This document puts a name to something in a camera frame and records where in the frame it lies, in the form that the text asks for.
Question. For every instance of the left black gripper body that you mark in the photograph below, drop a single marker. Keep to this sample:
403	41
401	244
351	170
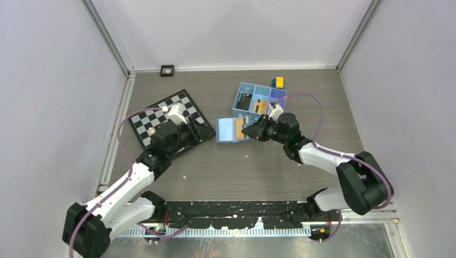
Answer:
184	137

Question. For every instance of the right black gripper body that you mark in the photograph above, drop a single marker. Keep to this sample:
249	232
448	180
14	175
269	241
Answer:
273	133

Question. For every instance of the light blue card holder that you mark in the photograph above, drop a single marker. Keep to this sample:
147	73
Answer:
225	130

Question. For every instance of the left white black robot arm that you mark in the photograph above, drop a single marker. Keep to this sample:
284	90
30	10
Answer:
89	228

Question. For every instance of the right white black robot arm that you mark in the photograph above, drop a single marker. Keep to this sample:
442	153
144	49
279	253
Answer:
363	185

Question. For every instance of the black card in tray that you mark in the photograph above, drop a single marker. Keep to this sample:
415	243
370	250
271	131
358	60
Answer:
244	101

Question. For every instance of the cream chess piece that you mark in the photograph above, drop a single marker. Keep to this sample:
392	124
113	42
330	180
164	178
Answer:
151	131

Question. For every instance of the black white chessboard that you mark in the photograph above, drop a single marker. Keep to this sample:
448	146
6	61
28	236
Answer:
141	122

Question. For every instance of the blue three-compartment organizer tray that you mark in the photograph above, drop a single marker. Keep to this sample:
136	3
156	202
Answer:
253	100

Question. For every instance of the blue yellow toy block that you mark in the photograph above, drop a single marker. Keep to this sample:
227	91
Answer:
277	82

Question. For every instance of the small black square device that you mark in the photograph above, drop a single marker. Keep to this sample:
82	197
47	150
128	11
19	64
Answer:
167	70

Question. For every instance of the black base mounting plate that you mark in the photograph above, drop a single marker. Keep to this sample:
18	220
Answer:
236	215

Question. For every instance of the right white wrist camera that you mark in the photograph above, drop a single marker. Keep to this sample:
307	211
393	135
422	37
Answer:
275	110

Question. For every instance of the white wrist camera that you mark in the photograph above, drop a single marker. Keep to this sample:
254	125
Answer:
275	110
175	113

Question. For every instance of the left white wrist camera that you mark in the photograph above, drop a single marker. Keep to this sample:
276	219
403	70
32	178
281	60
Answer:
175	113

